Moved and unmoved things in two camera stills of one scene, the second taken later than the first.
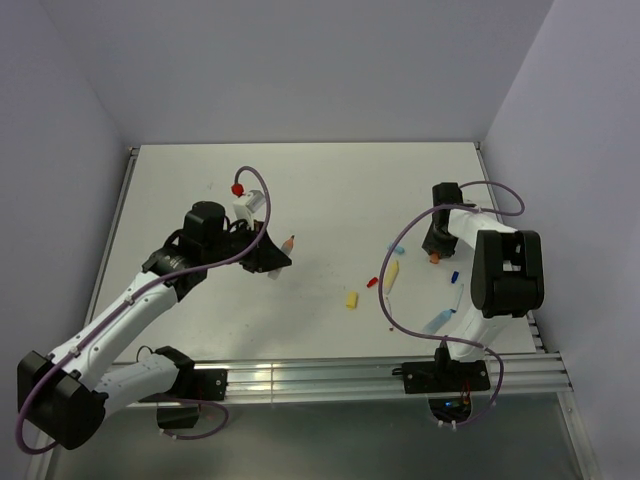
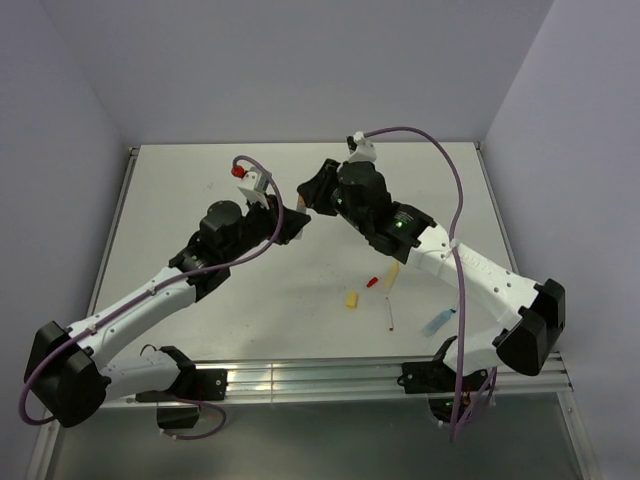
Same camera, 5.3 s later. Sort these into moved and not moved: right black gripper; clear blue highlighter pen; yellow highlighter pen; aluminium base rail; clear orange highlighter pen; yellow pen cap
Moved: right black gripper; clear orange highlighter pen
Not moved: yellow pen cap; yellow highlighter pen; aluminium base rail; clear blue highlighter pen
